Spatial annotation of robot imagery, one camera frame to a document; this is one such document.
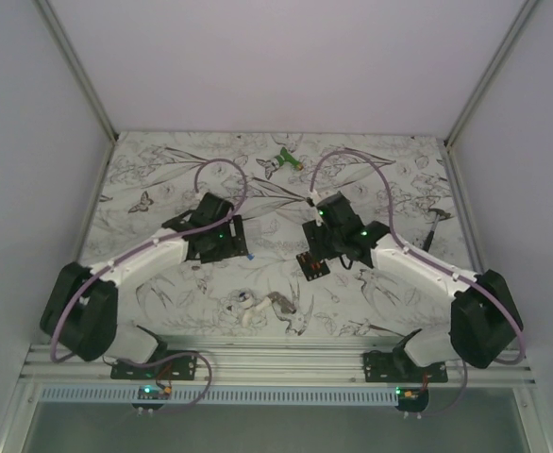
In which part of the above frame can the clear plastic fuse box cover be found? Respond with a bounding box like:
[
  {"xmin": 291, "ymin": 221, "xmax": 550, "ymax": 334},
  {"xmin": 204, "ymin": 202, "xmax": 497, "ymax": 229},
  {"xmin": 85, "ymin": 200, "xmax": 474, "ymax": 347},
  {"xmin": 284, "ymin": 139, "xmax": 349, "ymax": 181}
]
[{"xmin": 244, "ymin": 220, "xmax": 262, "ymax": 238}]

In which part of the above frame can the black fuse box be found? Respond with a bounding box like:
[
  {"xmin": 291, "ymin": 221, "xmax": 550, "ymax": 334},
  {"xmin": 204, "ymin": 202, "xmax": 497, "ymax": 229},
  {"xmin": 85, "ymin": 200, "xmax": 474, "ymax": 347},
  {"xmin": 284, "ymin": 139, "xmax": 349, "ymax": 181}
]
[{"xmin": 296, "ymin": 252, "xmax": 330, "ymax": 281}]

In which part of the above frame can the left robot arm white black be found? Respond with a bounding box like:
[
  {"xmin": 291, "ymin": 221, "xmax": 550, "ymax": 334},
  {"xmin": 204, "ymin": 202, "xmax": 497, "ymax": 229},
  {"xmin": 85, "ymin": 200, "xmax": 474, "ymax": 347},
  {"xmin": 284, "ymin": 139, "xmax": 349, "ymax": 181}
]
[{"xmin": 40, "ymin": 193, "xmax": 247, "ymax": 379}]

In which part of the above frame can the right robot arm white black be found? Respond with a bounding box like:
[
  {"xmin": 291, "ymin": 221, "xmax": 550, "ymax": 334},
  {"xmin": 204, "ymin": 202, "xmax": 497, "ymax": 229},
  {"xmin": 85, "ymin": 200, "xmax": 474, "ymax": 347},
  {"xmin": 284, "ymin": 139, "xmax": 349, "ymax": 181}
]
[{"xmin": 304, "ymin": 191, "xmax": 523, "ymax": 382}]

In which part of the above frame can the white pipe fitting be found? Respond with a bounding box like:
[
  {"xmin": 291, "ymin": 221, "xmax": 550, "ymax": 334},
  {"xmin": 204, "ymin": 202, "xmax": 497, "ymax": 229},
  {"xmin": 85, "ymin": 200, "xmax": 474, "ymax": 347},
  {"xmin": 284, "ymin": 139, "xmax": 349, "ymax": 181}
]
[{"xmin": 230, "ymin": 289, "xmax": 271, "ymax": 327}]

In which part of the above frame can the floral printed table mat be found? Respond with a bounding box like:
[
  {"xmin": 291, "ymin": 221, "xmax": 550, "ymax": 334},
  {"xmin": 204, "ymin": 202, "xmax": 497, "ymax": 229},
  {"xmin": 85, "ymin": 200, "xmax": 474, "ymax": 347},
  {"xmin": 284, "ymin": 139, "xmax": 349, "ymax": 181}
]
[{"xmin": 82, "ymin": 132, "xmax": 470, "ymax": 338}]

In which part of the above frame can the green spray nozzle toy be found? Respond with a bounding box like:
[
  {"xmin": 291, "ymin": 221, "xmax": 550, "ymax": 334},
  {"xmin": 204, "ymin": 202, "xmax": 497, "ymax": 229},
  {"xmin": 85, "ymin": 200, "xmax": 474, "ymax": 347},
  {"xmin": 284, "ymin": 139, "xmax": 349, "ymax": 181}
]
[{"xmin": 268, "ymin": 147, "xmax": 304, "ymax": 171}]

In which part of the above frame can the small grey hammer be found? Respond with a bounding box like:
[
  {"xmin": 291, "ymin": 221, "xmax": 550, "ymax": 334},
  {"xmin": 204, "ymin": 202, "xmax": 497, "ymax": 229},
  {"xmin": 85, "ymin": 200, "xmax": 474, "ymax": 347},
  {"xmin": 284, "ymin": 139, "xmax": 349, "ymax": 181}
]
[{"xmin": 422, "ymin": 208, "xmax": 451, "ymax": 252}]

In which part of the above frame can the left small circuit board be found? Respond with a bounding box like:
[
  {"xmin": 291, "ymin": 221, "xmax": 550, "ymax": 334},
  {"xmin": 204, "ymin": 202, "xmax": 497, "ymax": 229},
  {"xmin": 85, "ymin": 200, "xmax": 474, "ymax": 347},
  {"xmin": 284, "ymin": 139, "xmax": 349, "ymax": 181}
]
[{"xmin": 137, "ymin": 385, "xmax": 172, "ymax": 401}]

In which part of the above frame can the small circuit board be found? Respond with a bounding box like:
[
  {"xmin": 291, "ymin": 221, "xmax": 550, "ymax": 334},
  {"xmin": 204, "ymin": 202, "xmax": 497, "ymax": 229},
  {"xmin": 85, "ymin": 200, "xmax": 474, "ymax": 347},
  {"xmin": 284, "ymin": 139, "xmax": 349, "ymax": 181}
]
[
  {"xmin": 137, "ymin": 385, "xmax": 172, "ymax": 401},
  {"xmin": 395, "ymin": 387, "xmax": 428, "ymax": 403}
]

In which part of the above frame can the right small circuit board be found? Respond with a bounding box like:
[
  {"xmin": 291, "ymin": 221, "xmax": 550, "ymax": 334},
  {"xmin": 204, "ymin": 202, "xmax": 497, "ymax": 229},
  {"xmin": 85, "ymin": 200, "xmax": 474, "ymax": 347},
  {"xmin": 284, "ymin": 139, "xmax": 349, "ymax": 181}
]
[{"xmin": 395, "ymin": 387, "xmax": 428, "ymax": 403}]

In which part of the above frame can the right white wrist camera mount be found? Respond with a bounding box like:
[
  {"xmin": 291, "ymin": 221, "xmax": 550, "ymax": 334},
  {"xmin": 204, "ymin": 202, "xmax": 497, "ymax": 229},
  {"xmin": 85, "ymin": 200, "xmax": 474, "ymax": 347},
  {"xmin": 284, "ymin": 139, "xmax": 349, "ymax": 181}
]
[{"xmin": 307, "ymin": 190, "xmax": 339, "ymax": 227}]

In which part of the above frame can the grey metal bracket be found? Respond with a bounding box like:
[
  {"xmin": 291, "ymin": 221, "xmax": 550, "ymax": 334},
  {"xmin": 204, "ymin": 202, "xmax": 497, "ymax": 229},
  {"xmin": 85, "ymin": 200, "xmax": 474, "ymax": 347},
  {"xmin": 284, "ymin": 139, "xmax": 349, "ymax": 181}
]
[{"xmin": 266, "ymin": 292, "xmax": 297, "ymax": 320}]

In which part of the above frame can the aluminium rail frame front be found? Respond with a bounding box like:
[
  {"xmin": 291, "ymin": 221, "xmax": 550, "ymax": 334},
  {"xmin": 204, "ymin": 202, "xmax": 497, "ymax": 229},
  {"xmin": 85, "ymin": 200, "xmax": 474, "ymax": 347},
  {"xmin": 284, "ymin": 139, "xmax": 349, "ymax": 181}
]
[{"xmin": 19, "ymin": 332, "xmax": 537, "ymax": 387}]

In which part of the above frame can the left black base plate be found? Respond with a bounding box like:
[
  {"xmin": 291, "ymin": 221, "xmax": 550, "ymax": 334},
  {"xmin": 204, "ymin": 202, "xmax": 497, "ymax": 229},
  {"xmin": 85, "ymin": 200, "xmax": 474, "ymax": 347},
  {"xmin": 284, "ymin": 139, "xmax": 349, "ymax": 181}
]
[{"xmin": 109, "ymin": 350, "xmax": 197, "ymax": 381}]

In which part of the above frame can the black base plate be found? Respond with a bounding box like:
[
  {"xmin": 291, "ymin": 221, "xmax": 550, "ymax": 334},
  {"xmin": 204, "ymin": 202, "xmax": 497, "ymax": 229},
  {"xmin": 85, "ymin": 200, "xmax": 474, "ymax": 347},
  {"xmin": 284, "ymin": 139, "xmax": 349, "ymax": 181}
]
[
  {"xmin": 361, "ymin": 350, "xmax": 448, "ymax": 384},
  {"xmin": 109, "ymin": 350, "xmax": 197, "ymax": 381}
]

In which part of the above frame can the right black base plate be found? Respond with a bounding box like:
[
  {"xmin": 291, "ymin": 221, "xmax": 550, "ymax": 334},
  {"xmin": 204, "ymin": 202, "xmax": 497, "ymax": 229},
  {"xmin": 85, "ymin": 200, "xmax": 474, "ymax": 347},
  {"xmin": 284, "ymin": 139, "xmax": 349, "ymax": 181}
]
[{"xmin": 361, "ymin": 350, "xmax": 448, "ymax": 384}]

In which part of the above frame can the perforated grey cable duct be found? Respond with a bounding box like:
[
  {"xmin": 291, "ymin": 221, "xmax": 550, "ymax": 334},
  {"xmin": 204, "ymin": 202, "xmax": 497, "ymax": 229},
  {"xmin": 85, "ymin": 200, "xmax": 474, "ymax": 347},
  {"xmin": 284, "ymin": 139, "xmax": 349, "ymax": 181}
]
[{"xmin": 40, "ymin": 385, "xmax": 398, "ymax": 407}]

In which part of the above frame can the right aluminium corner post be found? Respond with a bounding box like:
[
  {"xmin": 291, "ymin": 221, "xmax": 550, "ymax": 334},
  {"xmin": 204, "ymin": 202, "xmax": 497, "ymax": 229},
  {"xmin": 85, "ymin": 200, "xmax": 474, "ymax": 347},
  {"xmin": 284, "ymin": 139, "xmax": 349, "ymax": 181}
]
[{"xmin": 444, "ymin": 0, "xmax": 541, "ymax": 149}]

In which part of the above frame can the aluminium corner post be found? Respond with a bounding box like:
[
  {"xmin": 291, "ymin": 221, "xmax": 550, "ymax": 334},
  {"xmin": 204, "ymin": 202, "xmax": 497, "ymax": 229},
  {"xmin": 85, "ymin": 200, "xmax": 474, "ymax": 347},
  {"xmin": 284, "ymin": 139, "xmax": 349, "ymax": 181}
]
[
  {"xmin": 444, "ymin": 0, "xmax": 541, "ymax": 149},
  {"xmin": 32, "ymin": 0, "xmax": 119, "ymax": 143}
]

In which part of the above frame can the left aluminium corner post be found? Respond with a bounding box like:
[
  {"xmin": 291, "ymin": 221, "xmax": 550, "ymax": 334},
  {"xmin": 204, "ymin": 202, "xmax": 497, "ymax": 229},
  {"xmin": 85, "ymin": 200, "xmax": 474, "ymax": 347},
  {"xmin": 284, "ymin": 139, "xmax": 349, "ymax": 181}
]
[{"xmin": 32, "ymin": 0, "xmax": 119, "ymax": 143}]

